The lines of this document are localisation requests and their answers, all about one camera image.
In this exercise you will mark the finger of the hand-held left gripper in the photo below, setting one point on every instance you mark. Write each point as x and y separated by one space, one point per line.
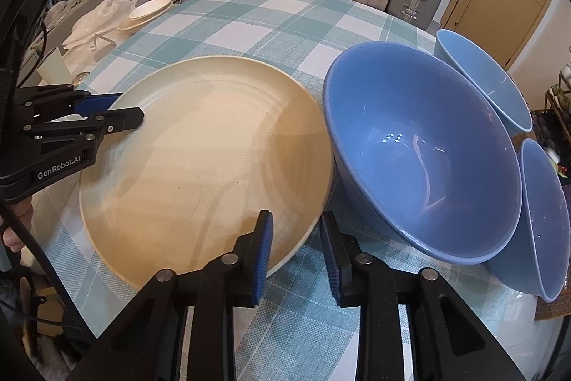
122 120
100 102

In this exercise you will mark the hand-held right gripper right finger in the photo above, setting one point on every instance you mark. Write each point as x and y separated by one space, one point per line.
332 265

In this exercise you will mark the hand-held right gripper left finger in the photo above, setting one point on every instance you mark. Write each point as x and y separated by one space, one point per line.
263 256

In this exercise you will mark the blue bowl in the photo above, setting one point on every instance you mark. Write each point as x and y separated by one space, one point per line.
481 82
546 220
419 166

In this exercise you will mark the person's left hand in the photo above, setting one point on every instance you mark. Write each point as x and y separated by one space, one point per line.
13 240

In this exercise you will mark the small cream plate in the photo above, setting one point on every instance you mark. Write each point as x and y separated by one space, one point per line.
129 25
149 8

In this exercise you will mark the white plastic bag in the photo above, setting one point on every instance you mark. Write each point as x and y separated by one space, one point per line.
102 17

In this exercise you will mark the beige sofa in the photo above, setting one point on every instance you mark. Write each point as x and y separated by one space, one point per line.
80 1

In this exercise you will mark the wooden shoe rack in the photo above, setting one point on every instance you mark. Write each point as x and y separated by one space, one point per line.
557 96

